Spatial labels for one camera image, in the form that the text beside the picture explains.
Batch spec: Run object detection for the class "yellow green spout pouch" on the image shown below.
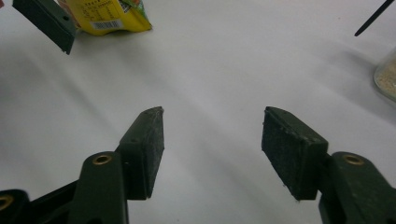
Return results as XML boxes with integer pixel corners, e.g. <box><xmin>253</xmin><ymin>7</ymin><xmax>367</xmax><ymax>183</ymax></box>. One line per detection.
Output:
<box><xmin>57</xmin><ymin>0</ymin><xmax>153</xmax><ymax>36</ymax></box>

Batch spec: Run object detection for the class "white table cover sheet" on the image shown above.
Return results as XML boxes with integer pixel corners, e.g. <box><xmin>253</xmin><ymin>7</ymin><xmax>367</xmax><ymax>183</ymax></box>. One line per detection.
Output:
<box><xmin>0</xmin><ymin>0</ymin><xmax>396</xmax><ymax>224</ymax></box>

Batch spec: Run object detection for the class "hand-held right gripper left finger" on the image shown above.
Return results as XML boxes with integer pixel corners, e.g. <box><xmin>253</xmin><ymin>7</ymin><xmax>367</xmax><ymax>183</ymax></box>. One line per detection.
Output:
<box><xmin>66</xmin><ymin>105</ymin><xmax>165</xmax><ymax>224</ymax></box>

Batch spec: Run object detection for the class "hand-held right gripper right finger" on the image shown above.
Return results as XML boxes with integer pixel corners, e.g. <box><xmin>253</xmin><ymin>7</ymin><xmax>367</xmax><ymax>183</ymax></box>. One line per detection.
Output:
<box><xmin>261</xmin><ymin>105</ymin><xmax>396</xmax><ymax>224</ymax></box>

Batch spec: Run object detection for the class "thin black rod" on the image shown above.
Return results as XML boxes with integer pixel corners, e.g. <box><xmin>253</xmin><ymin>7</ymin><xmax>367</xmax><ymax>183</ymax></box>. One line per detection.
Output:
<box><xmin>353</xmin><ymin>0</ymin><xmax>396</xmax><ymax>37</ymax></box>

